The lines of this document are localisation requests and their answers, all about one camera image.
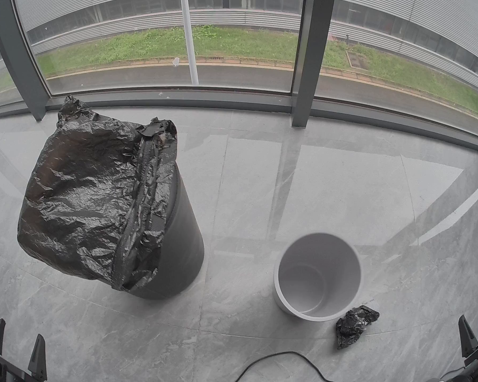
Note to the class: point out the black plastic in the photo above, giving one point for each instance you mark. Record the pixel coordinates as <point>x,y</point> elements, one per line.
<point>354,324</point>

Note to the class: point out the white trash bin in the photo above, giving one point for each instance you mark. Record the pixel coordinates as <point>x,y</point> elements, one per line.
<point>318,269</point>

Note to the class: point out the window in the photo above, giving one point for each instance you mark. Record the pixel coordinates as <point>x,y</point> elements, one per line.
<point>314,54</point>

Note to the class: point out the dark grey round stool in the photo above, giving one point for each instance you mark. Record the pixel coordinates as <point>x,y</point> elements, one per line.
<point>183,245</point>

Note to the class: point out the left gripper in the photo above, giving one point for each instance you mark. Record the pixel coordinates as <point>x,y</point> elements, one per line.
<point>12,374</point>

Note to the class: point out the black plastic bag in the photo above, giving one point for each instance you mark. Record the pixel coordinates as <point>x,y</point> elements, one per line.
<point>83,193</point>

